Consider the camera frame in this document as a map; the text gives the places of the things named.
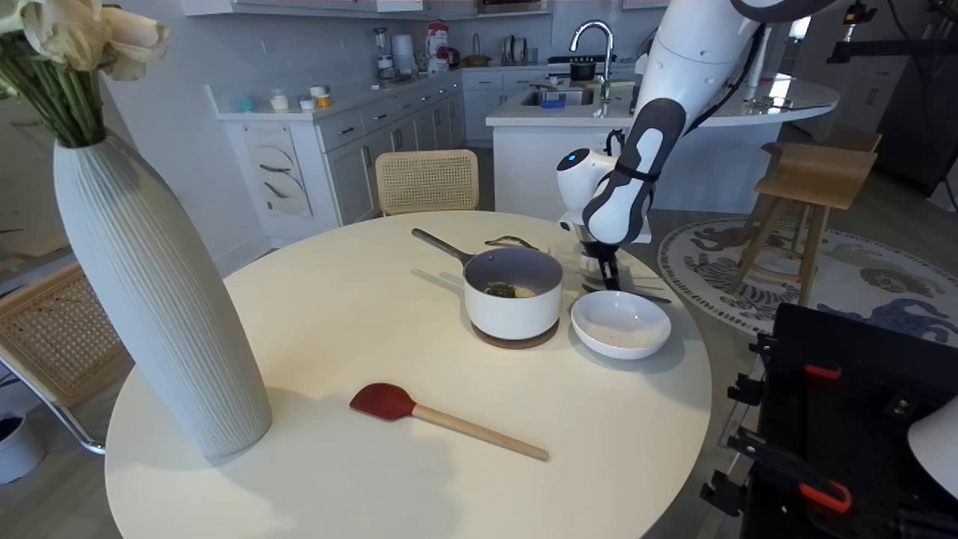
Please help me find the tall ribbed white vase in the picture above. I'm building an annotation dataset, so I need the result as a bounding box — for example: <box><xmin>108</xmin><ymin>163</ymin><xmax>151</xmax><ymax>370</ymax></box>
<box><xmin>49</xmin><ymin>133</ymin><xmax>277</xmax><ymax>464</ymax></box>

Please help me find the chrome kitchen faucet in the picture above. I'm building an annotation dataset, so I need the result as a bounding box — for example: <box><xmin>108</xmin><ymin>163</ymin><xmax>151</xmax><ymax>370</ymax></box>
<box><xmin>566</xmin><ymin>16</ymin><xmax>621</xmax><ymax>90</ymax></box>

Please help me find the white kitchen island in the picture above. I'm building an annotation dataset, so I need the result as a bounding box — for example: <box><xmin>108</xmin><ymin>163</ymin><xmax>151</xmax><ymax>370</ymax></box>
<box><xmin>482</xmin><ymin>73</ymin><xmax>841</xmax><ymax>226</ymax></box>

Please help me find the red spatula with wooden handle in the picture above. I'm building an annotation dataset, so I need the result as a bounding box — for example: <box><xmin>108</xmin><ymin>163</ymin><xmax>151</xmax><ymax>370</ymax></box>
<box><xmin>349</xmin><ymin>382</ymin><xmax>554</xmax><ymax>467</ymax></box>

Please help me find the dark tall appliance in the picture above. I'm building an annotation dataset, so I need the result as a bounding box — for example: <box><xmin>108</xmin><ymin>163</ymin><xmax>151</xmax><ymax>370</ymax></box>
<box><xmin>876</xmin><ymin>52</ymin><xmax>958</xmax><ymax>199</ymax></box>

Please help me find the white floor bowl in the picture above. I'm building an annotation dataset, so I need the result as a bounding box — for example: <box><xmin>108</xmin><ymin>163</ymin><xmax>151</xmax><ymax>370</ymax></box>
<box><xmin>0</xmin><ymin>412</ymin><xmax>49</xmax><ymax>491</ymax></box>

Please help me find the metal butter knife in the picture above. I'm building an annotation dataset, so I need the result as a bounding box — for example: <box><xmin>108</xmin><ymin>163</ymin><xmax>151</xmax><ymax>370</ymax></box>
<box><xmin>482</xmin><ymin>233</ymin><xmax>543</xmax><ymax>256</ymax></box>

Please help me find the white ceramic bowl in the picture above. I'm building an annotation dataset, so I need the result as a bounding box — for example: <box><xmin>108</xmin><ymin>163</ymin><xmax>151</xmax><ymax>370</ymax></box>
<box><xmin>569</xmin><ymin>287</ymin><xmax>678</xmax><ymax>365</ymax></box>

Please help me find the bottle with red top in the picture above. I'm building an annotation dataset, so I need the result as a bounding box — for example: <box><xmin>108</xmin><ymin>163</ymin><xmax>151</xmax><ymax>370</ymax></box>
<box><xmin>426</xmin><ymin>19</ymin><xmax>452</xmax><ymax>76</ymax></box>

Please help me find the cream flower bouquet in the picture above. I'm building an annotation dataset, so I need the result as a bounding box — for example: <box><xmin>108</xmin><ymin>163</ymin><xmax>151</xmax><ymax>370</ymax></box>
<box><xmin>0</xmin><ymin>0</ymin><xmax>170</xmax><ymax>153</ymax></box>

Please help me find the wooden stool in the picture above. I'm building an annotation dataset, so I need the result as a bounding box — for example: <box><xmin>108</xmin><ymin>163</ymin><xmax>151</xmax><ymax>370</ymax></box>
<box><xmin>736</xmin><ymin>138</ymin><xmax>884</xmax><ymax>310</ymax></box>

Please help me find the black clamp with orange grip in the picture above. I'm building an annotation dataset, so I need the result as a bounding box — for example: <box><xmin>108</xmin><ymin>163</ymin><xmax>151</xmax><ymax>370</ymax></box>
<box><xmin>726</xmin><ymin>425</ymin><xmax>858</xmax><ymax>519</ymax></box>
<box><xmin>798</xmin><ymin>359</ymin><xmax>847</xmax><ymax>391</ymax></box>

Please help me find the round patterned rug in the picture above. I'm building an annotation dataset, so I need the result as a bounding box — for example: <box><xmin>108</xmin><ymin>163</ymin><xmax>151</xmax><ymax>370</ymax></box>
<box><xmin>657</xmin><ymin>217</ymin><xmax>958</xmax><ymax>347</ymax></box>

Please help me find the white paper towel roll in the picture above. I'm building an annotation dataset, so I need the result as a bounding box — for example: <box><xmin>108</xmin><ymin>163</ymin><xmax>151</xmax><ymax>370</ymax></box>
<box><xmin>389</xmin><ymin>34</ymin><xmax>419</xmax><ymax>81</ymax></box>

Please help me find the white saucepan with grey handle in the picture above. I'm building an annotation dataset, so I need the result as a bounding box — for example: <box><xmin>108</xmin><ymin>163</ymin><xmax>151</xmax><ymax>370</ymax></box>
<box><xmin>407</xmin><ymin>226</ymin><xmax>569</xmax><ymax>347</ymax></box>

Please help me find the wicker back chair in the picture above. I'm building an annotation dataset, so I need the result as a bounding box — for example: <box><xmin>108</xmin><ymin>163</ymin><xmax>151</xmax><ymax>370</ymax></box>
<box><xmin>373</xmin><ymin>148</ymin><xmax>486</xmax><ymax>218</ymax></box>
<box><xmin>0</xmin><ymin>260</ymin><xmax>138</xmax><ymax>458</ymax></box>

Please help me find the white kitchen cabinet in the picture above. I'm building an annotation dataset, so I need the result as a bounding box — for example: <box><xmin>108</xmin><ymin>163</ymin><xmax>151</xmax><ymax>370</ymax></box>
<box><xmin>200</xmin><ymin>73</ymin><xmax>468</xmax><ymax>250</ymax></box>

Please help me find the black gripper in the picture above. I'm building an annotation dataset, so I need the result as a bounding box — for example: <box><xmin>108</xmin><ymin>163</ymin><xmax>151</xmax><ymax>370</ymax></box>
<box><xmin>584</xmin><ymin>236</ymin><xmax>630</xmax><ymax>296</ymax></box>

